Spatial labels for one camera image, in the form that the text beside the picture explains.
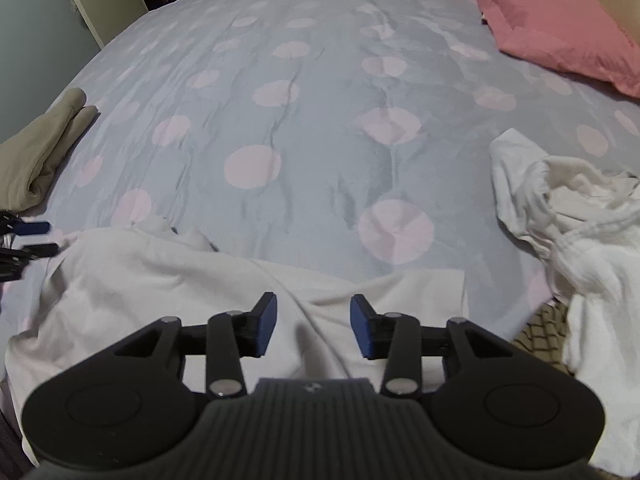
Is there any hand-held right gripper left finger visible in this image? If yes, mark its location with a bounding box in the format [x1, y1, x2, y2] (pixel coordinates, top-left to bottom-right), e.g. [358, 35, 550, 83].
[112, 292, 279, 400]

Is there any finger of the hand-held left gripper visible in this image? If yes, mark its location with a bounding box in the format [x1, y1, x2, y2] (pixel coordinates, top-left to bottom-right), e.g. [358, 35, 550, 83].
[0, 242, 60, 281]
[0, 211, 51, 237]

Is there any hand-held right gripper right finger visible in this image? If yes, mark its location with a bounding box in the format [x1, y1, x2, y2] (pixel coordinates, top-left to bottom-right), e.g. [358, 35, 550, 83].
[350, 294, 521, 400]

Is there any white sweater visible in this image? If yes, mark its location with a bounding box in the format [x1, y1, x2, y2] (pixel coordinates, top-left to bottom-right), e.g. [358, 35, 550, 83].
[5, 220, 468, 466]

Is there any folded beige fleece garment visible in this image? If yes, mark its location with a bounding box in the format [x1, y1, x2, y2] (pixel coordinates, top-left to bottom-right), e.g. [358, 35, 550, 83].
[0, 87, 99, 211]

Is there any checked dark cloth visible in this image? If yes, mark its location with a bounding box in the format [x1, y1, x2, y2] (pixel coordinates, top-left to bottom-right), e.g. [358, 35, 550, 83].
[512, 302, 576, 376]

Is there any grey pink-dotted bed sheet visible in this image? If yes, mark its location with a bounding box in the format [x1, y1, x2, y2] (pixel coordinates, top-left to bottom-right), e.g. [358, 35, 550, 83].
[0, 0, 640, 361]

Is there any cream door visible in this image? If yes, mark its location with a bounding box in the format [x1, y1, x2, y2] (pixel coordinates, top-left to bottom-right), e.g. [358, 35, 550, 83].
[54, 0, 150, 48]

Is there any crumpled white garment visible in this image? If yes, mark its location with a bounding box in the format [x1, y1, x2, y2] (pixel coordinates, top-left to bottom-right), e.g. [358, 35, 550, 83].
[489, 128, 640, 478]

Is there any pink pillow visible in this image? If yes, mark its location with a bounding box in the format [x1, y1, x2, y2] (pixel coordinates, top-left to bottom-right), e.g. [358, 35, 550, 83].
[440, 0, 640, 98]

